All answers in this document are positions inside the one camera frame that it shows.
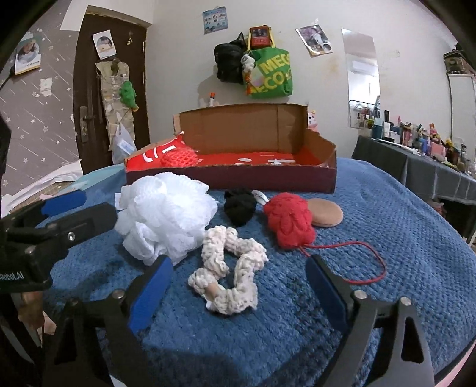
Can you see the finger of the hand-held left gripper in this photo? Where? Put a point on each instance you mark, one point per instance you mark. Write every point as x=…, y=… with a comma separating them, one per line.
x=63, y=202
x=85, y=223

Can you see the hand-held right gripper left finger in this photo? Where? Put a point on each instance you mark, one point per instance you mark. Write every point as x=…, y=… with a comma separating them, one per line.
x=148, y=294

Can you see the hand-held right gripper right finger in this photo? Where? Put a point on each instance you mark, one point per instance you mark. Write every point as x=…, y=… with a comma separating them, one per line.
x=327, y=294

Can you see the white mesh bath pouf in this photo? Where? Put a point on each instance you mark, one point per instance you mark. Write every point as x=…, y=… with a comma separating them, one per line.
x=163, y=212

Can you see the beige round powder puff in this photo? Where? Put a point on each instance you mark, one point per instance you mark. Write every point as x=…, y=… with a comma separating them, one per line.
x=327, y=214

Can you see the cream crochet scrunchie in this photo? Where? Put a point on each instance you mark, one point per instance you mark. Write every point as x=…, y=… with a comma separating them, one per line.
x=230, y=297

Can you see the dark soft cloth with tag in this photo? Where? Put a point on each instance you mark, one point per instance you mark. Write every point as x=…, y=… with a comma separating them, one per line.
x=240, y=206

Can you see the brown cardboard box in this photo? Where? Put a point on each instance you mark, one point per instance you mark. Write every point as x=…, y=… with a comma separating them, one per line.
x=238, y=126

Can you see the person's left hand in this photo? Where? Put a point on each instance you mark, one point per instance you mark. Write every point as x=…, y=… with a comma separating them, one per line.
x=31, y=309

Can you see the white paper sheet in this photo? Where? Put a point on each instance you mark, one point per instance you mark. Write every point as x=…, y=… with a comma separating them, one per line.
x=48, y=182

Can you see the light blue bedsheet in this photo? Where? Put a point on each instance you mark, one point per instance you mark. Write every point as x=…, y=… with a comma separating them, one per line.
x=100, y=178

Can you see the clear plastic bag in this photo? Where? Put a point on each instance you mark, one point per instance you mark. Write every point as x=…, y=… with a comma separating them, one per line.
x=122, y=145
x=178, y=158

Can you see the blue knitted blanket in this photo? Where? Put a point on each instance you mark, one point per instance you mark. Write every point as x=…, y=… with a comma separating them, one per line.
x=372, y=208

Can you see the beige hanging organizer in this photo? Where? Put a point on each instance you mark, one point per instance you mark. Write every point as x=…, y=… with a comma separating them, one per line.
x=109, y=93

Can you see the green plush toy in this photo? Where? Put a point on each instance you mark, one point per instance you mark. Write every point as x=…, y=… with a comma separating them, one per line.
x=128, y=95

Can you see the dark brown door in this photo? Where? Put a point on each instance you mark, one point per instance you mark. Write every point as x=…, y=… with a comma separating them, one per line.
x=85, y=74

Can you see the dark cloth covered table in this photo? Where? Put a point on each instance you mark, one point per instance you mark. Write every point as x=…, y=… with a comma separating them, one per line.
x=409, y=167

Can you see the photo print on door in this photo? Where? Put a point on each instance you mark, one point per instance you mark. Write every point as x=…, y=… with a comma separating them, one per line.
x=103, y=44

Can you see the pink plush toy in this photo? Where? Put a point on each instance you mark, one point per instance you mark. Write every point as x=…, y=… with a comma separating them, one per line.
x=312, y=121

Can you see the orange tipped stick toy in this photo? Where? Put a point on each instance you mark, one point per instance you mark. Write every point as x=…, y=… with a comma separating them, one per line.
x=212, y=100

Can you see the row of cosmetic bottles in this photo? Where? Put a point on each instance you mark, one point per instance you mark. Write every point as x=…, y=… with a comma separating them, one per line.
x=420, y=139

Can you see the black hanging bag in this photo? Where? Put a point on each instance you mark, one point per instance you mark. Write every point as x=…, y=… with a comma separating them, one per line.
x=228, y=61

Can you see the green tote bag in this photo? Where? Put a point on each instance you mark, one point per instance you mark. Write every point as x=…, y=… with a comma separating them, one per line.
x=273, y=74

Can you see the small pale plush charm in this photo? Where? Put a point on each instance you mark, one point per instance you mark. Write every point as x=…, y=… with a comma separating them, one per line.
x=247, y=62

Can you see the standing framed mirror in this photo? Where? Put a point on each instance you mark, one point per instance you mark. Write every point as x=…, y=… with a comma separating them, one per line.
x=461, y=104

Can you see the red rectangular box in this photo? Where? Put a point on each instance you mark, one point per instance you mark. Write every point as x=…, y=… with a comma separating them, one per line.
x=260, y=36

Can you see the wall photo print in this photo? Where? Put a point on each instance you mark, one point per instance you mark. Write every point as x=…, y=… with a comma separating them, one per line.
x=26, y=54

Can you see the small blue wall poster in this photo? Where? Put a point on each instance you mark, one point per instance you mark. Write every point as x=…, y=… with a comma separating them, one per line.
x=215, y=20

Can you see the wall mirror sheet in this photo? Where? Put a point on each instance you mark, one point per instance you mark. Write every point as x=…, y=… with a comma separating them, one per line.
x=359, y=48

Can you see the wall photo collage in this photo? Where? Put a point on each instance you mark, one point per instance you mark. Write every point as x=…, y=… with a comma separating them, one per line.
x=315, y=39

